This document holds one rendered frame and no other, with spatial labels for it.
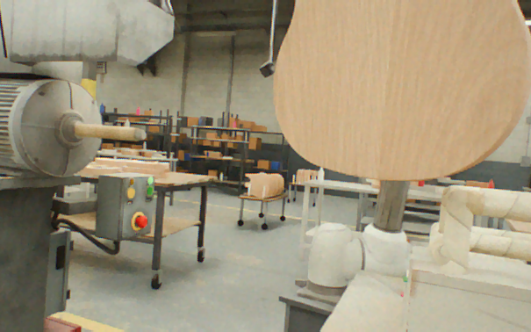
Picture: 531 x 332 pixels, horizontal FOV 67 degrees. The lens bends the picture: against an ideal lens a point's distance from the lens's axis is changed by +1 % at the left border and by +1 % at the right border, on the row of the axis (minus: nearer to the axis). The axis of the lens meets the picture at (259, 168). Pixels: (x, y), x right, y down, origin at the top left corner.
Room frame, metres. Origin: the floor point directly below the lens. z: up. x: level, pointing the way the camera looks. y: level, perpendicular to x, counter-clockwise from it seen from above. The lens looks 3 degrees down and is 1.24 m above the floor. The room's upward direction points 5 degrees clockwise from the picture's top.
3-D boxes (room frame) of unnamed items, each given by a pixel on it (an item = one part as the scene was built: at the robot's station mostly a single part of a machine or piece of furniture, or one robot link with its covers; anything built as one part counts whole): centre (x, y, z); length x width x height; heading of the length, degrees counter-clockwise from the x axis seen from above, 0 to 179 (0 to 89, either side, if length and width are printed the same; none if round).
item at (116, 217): (1.30, 0.50, 0.99); 0.24 x 0.21 x 0.26; 67
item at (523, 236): (0.73, -0.43, 1.12); 0.20 x 0.03 x 0.03; 70
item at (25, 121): (1.11, 0.67, 1.25); 0.41 x 0.27 x 0.26; 67
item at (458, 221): (0.53, -0.27, 1.15); 0.03 x 0.03 x 0.09
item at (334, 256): (1.51, -0.31, 0.87); 0.18 x 0.16 x 0.22; 94
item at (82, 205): (1.24, 0.52, 1.02); 0.19 x 0.04 x 0.04; 157
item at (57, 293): (1.27, 0.67, 0.93); 0.15 x 0.10 x 0.55; 67
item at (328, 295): (1.52, -0.28, 0.73); 0.22 x 0.18 x 0.06; 60
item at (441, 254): (0.57, -0.27, 1.12); 0.11 x 0.03 x 0.03; 161
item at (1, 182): (1.13, 0.73, 1.11); 0.36 x 0.24 x 0.04; 67
